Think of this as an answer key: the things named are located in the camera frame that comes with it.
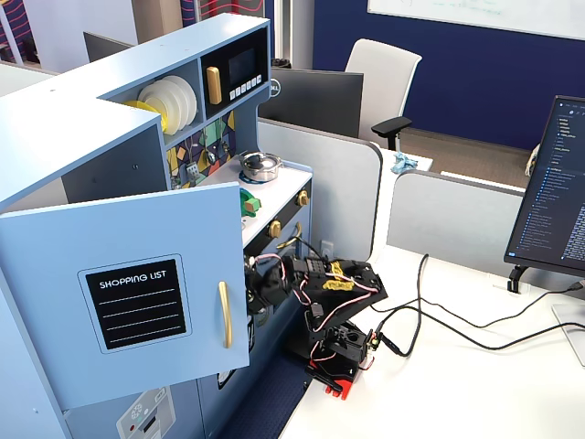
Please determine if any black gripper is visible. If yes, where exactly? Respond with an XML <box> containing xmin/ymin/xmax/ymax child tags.
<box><xmin>248</xmin><ymin>259</ymin><xmax>294</xmax><ymax>316</ymax></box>

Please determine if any green recipient bowl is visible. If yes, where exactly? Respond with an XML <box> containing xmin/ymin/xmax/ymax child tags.
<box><xmin>239</xmin><ymin>187</ymin><xmax>263</xmax><ymax>217</ymax></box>

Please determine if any blue shopping list cabinet door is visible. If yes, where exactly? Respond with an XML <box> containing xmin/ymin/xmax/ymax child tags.
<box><xmin>0</xmin><ymin>181</ymin><xmax>251</xmax><ymax>411</ymax></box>

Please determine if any grey rounded desk partition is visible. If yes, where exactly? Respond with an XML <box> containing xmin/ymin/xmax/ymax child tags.
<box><xmin>386</xmin><ymin>170</ymin><xmax>527</xmax><ymax>280</ymax></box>
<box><xmin>257</xmin><ymin>117</ymin><xmax>384</xmax><ymax>265</ymax></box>

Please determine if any red table clamp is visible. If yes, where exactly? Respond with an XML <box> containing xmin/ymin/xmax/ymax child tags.
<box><xmin>304</xmin><ymin>359</ymin><xmax>362</xmax><ymax>402</ymax></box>

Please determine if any silver toy pot with lid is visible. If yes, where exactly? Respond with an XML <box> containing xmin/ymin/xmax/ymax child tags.
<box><xmin>237</xmin><ymin>150</ymin><xmax>284</xmax><ymax>184</ymax></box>

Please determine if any blue crumpled cloth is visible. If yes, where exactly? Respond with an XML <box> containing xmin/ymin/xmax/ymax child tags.
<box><xmin>389</xmin><ymin>153</ymin><xmax>418</xmax><ymax>176</ymax></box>

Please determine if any black dell monitor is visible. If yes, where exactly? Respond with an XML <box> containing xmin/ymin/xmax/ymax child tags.
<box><xmin>258</xmin><ymin>67</ymin><xmax>366</xmax><ymax>139</ymax></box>

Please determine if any white toy plate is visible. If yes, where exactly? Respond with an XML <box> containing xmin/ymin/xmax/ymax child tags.
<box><xmin>138</xmin><ymin>83</ymin><xmax>173</xmax><ymax>136</ymax></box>
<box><xmin>148</xmin><ymin>79</ymin><xmax>189</xmax><ymax>134</ymax></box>
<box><xmin>163</xmin><ymin>75</ymin><xmax>198</xmax><ymax>129</ymax></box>

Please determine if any yellow toy plate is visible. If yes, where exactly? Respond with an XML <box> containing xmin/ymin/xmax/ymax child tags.
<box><xmin>122</xmin><ymin>99</ymin><xmax>168</xmax><ymax>134</ymax></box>

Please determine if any black toy microwave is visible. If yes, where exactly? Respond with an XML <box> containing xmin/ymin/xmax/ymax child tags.
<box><xmin>200</xmin><ymin>27</ymin><xmax>270</xmax><ymax>121</ymax></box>

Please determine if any white office chair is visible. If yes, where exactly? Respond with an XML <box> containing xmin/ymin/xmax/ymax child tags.
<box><xmin>345</xmin><ymin>38</ymin><xmax>424</xmax><ymax>152</ymax></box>

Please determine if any blue toy kitchen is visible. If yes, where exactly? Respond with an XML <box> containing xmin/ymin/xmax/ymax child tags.
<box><xmin>0</xmin><ymin>12</ymin><xmax>316</xmax><ymax>439</ymax></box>

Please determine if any dark monitor back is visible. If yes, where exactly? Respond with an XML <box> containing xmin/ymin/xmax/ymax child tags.
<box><xmin>82</xmin><ymin>30</ymin><xmax>136</xmax><ymax>64</ymax></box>

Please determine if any white beige bundle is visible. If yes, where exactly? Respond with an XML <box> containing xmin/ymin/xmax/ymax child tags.
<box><xmin>526</xmin><ymin>143</ymin><xmax>543</xmax><ymax>177</ymax></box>

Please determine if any monitor showing code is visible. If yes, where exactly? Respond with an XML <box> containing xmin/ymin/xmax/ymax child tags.
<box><xmin>504</xmin><ymin>94</ymin><xmax>585</xmax><ymax>278</ymax></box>

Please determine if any silver monitor base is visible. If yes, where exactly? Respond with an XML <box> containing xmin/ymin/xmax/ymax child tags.
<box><xmin>551</xmin><ymin>304</ymin><xmax>585</xmax><ymax>367</ymax></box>

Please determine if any whiteboard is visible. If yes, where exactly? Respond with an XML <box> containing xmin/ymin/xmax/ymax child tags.
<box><xmin>367</xmin><ymin>0</ymin><xmax>585</xmax><ymax>41</ymax></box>

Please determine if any long gold door handle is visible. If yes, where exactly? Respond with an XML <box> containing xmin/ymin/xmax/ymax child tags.
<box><xmin>218</xmin><ymin>280</ymin><xmax>234</xmax><ymax>349</ymax></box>

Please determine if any curved gold oven handle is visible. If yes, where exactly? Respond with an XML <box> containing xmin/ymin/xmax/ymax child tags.
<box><xmin>276</xmin><ymin>222</ymin><xmax>303</xmax><ymax>251</ymax></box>

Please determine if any black power cable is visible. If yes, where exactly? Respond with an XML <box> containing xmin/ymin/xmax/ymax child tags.
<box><xmin>381</xmin><ymin>253</ymin><xmax>430</xmax><ymax>358</ymax></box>

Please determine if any gold microwave handle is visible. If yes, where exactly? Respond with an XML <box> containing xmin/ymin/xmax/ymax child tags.
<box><xmin>205</xmin><ymin>66</ymin><xmax>224</xmax><ymax>106</ymax></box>

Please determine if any black usb cable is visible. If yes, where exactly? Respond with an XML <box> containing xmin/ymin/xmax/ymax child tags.
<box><xmin>369</xmin><ymin>279</ymin><xmax>585</xmax><ymax>330</ymax></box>

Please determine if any black long cable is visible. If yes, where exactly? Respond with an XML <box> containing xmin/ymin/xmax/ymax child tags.
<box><xmin>377</xmin><ymin>306</ymin><xmax>585</xmax><ymax>353</ymax></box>

